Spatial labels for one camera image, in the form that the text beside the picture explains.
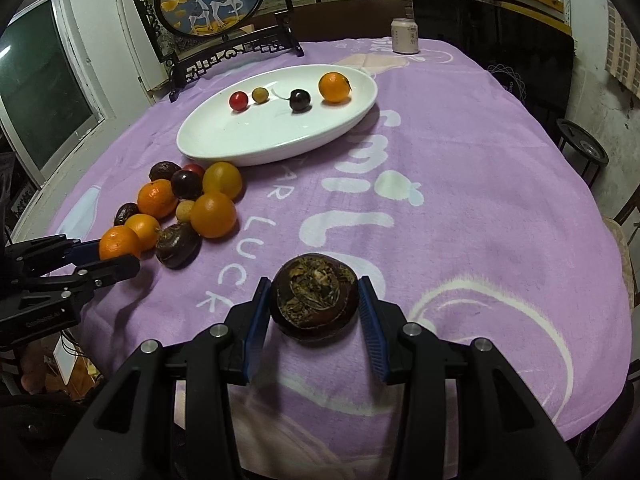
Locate yellow-orange orange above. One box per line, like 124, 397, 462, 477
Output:
202, 162, 244, 200

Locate window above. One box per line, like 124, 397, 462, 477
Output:
1, 0, 111, 186

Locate dark cherry with stem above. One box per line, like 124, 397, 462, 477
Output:
271, 89, 311, 114

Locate purple tablecloth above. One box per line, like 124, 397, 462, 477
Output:
48, 39, 631, 479

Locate dark passion fruit lower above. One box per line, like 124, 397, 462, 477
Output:
155, 222, 202, 270

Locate large dark passion fruit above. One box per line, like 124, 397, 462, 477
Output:
269, 252, 359, 342

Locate small yellow-green longan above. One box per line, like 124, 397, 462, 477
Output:
252, 87, 270, 104

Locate round painted screen ornament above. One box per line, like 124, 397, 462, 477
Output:
132, 0, 304, 102

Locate dark plum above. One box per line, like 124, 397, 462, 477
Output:
170, 169, 203, 200

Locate orange tangerine lower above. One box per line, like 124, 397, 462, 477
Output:
99, 226, 142, 260

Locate orange tangerine with stem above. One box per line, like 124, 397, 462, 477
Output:
137, 179, 178, 220

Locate tan longan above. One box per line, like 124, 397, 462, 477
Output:
176, 200, 195, 223

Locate orange tangerine on plate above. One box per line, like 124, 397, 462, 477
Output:
318, 72, 352, 104

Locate orange tangerine middle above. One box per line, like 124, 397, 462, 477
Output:
125, 214, 162, 252

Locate black round stool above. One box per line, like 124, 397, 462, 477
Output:
556, 118, 608, 188

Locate dark passion fruit top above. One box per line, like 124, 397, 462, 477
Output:
149, 162, 181, 182

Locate large orange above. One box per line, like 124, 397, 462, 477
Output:
190, 191, 238, 238

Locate red cherry tomato top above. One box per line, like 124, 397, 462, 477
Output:
182, 164, 205, 179

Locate white oval plate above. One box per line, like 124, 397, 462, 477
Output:
176, 64, 378, 167

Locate red cherry tomato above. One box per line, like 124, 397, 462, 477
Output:
229, 91, 248, 113
182, 164, 205, 179

